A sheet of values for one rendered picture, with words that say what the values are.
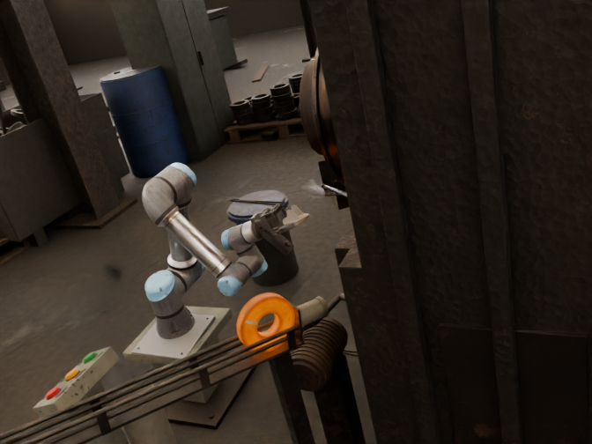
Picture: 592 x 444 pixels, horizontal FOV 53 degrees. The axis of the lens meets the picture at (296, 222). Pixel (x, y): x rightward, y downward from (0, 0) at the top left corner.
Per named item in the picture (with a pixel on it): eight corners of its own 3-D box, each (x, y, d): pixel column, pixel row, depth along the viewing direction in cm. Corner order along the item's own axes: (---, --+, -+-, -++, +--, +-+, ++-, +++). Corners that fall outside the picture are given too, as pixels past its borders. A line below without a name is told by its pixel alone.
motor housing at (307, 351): (373, 442, 200) (345, 314, 178) (353, 497, 183) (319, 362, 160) (338, 436, 206) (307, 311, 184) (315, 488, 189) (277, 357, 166)
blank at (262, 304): (283, 356, 156) (277, 350, 159) (303, 301, 155) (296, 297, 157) (233, 350, 147) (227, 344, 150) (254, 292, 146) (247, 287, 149)
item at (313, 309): (329, 320, 160) (328, 300, 157) (301, 332, 156) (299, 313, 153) (318, 311, 164) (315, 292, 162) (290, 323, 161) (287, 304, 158)
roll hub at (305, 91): (358, 134, 188) (342, 45, 176) (327, 169, 166) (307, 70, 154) (342, 135, 190) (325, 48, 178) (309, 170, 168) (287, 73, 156)
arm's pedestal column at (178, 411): (133, 417, 239) (111, 366, 228) (184, 352, 271) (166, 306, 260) (217, 430, 222) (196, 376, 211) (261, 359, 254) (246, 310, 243)
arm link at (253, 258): (242, 284, 212) (226, 261, 208) (257, 267, 220) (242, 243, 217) (258, 281, 207) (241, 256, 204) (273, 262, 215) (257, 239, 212)
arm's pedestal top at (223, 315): (125, 360, 230) (122, 352, 228) (169, 312, 255) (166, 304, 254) (193, 368, 216) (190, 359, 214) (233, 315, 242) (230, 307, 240)
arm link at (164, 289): (147, 314, 227) (135, 286, 220) (167, 292, 237) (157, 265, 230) (171, 318, 221) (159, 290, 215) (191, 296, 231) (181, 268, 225)
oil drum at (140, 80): (206, 151, 554) (178, 55, 516) (171, 177, 507) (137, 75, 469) (157, 154, 580) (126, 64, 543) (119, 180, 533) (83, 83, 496)
